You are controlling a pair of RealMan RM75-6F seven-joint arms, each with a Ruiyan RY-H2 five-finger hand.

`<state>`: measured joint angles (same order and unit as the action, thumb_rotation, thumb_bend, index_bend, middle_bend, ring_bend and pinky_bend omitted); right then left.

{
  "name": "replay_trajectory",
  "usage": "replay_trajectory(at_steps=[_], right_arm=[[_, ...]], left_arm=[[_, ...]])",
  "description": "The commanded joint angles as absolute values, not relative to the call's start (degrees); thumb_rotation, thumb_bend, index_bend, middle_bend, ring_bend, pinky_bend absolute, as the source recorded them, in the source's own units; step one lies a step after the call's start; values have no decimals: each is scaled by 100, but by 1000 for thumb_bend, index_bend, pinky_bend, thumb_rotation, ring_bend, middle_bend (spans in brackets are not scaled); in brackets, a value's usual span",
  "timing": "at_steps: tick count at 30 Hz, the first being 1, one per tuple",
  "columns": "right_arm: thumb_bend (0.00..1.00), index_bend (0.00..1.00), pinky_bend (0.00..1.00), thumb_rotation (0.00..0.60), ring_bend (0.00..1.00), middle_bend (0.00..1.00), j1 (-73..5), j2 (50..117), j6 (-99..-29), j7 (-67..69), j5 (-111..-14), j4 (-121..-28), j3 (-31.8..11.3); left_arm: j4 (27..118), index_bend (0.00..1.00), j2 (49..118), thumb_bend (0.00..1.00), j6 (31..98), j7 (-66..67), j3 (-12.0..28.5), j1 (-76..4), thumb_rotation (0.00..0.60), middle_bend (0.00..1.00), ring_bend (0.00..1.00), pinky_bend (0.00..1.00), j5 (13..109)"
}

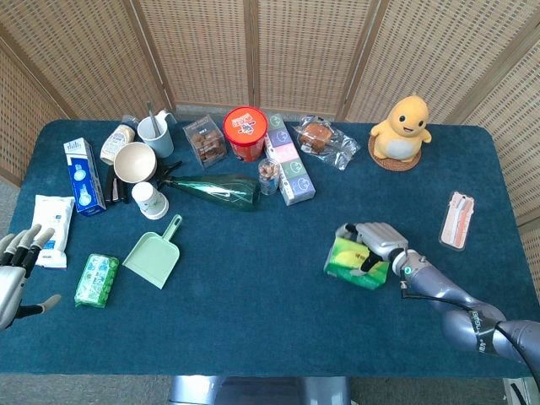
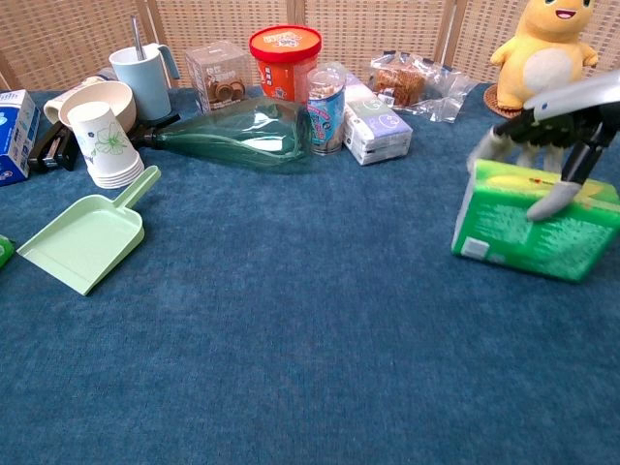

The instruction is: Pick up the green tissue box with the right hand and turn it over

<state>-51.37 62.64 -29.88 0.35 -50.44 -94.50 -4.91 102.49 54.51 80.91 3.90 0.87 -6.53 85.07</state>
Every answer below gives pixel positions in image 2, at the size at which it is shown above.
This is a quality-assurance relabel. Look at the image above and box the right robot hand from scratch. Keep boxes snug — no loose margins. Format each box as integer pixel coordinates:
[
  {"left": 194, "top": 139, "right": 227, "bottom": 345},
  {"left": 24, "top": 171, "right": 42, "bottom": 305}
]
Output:
[{"left": 466, "top": 70, "right": 620, "bottom": 223}]

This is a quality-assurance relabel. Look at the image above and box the green tissue pack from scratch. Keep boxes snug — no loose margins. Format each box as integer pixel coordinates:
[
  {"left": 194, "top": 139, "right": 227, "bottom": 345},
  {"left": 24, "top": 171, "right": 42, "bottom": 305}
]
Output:
[{"left": 449, "top": 158, "right": 620, "bottom": 284}]

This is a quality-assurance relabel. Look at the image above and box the purple white pocket tissue pack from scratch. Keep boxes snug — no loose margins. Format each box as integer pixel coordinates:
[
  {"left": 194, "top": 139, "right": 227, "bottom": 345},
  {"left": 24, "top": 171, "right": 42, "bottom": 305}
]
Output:
[{"left": 341, "top": 72, "right": 415, "bottom": 167}]

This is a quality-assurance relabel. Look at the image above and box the yellow plush toy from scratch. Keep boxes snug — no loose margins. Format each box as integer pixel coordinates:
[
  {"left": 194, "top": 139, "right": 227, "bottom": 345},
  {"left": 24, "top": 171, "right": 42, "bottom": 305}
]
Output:
[{"left": 489, "top": 0, "right": 600, "bottom": 110}]

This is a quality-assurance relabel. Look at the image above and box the round woven coaster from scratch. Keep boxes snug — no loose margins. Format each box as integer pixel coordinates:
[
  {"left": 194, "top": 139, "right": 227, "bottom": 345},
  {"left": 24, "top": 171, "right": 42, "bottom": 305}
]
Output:
[{"left": 483, "top": 82, "right": 527, "bottom": 121}]

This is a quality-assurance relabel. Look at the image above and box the clear bag of bread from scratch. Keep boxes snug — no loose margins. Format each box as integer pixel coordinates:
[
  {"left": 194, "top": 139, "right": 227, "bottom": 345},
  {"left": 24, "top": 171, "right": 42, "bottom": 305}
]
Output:
[{"left": 363, "top": 49, "right": 479, "bottom": 124}]

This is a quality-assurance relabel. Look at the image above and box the clear snack cup blue label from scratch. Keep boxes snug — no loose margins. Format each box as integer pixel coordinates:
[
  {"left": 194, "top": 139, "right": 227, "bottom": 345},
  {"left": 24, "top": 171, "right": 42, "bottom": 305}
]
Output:
[{"left": 305, "top": 61, "right": 349, "bottom": 157}]

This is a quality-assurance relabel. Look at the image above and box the rattan folding screen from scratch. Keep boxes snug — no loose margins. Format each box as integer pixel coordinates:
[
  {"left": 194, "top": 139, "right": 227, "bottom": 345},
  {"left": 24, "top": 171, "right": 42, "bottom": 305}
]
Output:
[{"left": 0, "top": 0, "right": 620, "bottom": 92}]

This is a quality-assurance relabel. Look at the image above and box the orange noodle cup red lid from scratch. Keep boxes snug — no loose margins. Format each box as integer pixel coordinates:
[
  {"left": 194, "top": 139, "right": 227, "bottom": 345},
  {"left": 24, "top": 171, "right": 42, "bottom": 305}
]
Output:
[{"left": 248, "top": 25, "right": 324, "bottom": 104}]

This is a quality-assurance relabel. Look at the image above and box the green plastic bottle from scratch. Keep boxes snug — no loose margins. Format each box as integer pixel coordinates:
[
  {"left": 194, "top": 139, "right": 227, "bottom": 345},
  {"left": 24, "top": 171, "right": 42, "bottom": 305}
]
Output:
[{"left": 131, "top": 94, "right": 314, "bottom": 173}]

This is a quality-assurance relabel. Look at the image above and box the blue tablecloth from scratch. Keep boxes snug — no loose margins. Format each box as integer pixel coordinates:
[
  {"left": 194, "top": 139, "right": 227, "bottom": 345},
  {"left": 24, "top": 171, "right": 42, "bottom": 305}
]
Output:
[{"left": 0, "top": 79, "right": 620, "bottom": 465}]

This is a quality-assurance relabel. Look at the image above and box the clear box with brown rolls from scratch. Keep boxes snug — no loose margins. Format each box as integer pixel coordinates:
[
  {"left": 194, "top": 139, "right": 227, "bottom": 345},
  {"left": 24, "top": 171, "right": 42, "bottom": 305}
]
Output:
[{"left": 184, "top": 41, "right": 254, "bottom": 115}]

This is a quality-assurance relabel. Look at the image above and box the black coaster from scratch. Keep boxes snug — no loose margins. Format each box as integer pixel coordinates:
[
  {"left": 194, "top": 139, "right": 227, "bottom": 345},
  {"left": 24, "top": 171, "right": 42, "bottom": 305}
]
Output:
[{"left": 144, "top": 112, "right": 182, "bottom": 128}]

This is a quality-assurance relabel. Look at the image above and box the light blue mug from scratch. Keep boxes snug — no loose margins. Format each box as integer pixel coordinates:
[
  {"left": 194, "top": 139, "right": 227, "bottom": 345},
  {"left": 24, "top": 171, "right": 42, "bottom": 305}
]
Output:
[{"left": 108, "top": 43, "right": 181, "bottom": 122}]

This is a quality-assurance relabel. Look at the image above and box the metal straw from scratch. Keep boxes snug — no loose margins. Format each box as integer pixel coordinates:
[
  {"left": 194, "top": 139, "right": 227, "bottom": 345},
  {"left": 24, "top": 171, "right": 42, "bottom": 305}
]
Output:
[{"left": 130, "top": 14, "right": 146, "bottom": 62}]

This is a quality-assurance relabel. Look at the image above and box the flower print paper cup stack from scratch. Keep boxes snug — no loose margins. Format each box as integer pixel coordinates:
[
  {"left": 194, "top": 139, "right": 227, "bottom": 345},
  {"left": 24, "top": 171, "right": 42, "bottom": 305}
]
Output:
[{"left": 66, "top": 101, "right": 146, "bottom": 190}]

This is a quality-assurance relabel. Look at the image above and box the beige bowl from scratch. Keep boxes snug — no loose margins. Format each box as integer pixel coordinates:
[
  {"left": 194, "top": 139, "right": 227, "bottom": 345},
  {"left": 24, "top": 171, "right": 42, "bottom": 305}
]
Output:
[{"left": 57, "top": 80, "right": 139, "bottom": 135}]

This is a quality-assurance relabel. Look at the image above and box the light green dustpan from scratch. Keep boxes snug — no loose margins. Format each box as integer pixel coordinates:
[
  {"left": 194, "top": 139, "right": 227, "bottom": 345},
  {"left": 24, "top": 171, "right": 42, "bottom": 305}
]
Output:
[{"left": 16, "top": 165, "right": 163, "bottom": 297}]

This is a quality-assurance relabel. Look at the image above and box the beige cup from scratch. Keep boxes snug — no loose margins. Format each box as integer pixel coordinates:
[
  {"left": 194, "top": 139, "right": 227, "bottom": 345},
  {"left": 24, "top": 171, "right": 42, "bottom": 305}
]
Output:
[{"left": 43, "top": 76, "right": 106, "bottom": 126}]

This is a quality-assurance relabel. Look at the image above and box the black stapler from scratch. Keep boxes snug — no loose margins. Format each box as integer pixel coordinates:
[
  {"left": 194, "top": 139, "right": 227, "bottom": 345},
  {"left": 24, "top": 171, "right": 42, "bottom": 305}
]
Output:
[{"left": 27, "top": 120, "right": 78, "bottom": 174}]

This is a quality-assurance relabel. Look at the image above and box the blue white carton box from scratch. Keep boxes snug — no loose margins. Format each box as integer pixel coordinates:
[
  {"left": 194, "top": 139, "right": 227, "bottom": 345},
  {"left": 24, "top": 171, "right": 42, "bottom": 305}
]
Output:
[{"left": 0, "top": 89, "right": 42, "bottom": 188}]

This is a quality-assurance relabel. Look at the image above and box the small green packet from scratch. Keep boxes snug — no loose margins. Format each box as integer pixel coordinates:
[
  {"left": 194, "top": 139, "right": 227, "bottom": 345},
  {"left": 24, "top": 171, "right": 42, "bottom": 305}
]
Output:
[{"left": 0, "top": 233, "right": 17, "bottom": 270}]

